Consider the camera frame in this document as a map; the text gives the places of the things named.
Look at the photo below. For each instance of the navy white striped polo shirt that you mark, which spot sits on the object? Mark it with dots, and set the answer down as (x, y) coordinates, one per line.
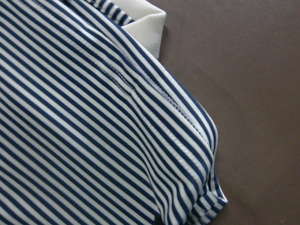
(93, 129)

